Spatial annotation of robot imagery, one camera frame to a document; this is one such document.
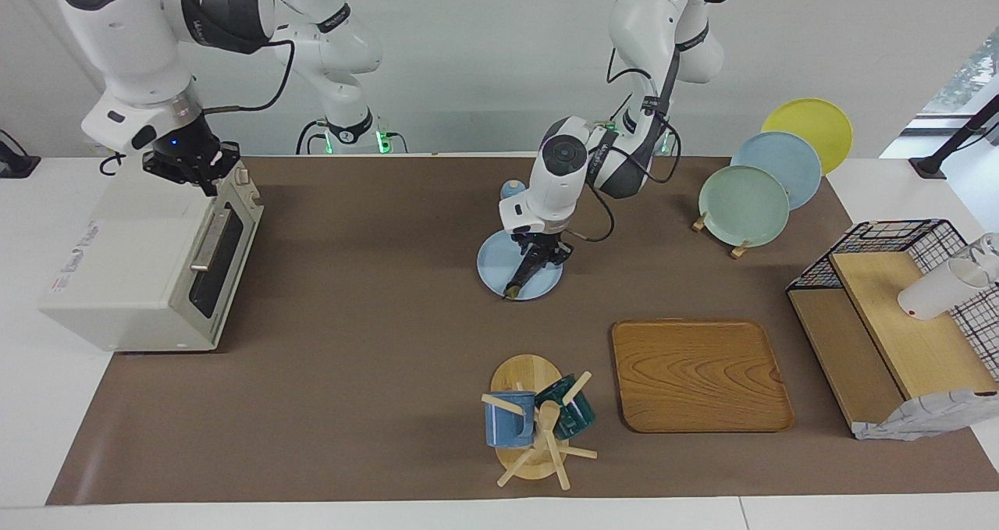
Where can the pale green plate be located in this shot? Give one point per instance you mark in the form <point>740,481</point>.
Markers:
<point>741,210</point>

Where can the black camera stand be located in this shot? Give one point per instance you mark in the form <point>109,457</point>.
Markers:
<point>948,144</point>

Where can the white toaster oven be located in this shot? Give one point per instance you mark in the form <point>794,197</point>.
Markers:
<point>133,257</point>

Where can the brown table mat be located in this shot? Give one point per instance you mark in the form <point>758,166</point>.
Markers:
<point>390,358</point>

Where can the dark purple eggplant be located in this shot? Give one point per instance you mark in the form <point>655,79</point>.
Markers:
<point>521,280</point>

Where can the grey checked cloth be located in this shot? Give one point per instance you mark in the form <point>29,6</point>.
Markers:
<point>921,417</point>

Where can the wooden serving tray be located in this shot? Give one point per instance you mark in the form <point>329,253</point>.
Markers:
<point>698,374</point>

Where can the yellow plate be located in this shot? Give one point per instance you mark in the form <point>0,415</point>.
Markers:
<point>815,124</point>

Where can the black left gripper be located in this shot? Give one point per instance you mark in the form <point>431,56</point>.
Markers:
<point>546,245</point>

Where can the black clamp mount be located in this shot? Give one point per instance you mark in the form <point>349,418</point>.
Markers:
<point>15,163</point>

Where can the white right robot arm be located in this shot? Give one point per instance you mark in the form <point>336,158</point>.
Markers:
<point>133,38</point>

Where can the dark green mug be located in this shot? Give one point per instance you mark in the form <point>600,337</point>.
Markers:
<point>576,413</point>

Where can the clear glass cup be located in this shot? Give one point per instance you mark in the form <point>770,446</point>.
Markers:
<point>987,253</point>

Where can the wooden mug tree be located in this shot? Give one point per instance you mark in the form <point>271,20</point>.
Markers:
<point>524,374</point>

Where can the white cup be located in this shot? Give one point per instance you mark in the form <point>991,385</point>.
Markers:
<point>933,292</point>

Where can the wooden shelf box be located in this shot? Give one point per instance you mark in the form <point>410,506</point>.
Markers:
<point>921,350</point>

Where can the small blue lid wooden knob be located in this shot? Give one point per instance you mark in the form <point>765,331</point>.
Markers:
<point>509,190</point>

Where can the large light blue plate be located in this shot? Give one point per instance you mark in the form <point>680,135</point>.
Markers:
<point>788,159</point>

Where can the wooden plate rack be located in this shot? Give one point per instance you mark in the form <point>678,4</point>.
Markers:
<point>738,250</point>

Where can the small light blue plate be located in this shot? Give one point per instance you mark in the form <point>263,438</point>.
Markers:
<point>495,268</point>

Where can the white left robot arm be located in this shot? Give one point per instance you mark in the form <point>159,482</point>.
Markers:
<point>562,171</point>

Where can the blue mug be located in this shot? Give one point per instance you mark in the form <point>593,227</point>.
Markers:
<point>507,425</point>

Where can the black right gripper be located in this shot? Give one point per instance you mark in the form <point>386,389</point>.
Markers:
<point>187,155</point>

